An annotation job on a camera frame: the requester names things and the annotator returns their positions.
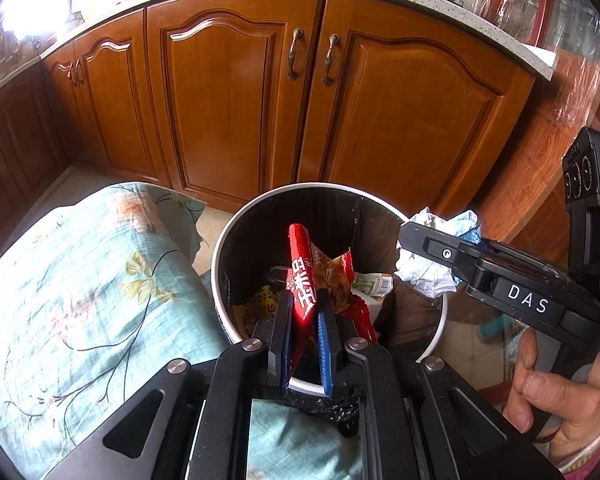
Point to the black bin liner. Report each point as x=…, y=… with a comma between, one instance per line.
x=380, y=220

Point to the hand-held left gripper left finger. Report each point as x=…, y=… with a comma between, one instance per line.
x=287, y=355

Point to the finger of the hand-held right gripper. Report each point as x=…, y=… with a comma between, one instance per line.
x=510, y=257
x=430, y=242

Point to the white round waste bin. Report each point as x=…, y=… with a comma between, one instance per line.
x=219, y=305

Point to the white paper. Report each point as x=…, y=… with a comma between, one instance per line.
x=430, y=275

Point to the wooden cabinet door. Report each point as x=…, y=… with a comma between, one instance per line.
x=410, y=115
x=225, y=95
x=27, y=130
x=117, y=100
x=70, y=110

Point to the floral light blue blanket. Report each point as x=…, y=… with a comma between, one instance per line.
x=80, y=310

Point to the plastic-wrapped wooden furniture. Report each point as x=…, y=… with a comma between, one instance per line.
x=545, y=125

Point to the long red snack packet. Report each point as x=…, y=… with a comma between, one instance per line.
x=302, y=270

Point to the metal dish rack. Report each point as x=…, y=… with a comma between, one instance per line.
x=12, y=47

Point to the person's right hand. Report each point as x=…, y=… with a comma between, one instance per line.
x=575, y=410

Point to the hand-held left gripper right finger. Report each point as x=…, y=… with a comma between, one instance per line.
x=325, y=355

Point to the orange brown snack packet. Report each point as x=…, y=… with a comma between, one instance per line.
x=332, y=275

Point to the yellow snack packet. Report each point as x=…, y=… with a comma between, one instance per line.
x=262, y=307

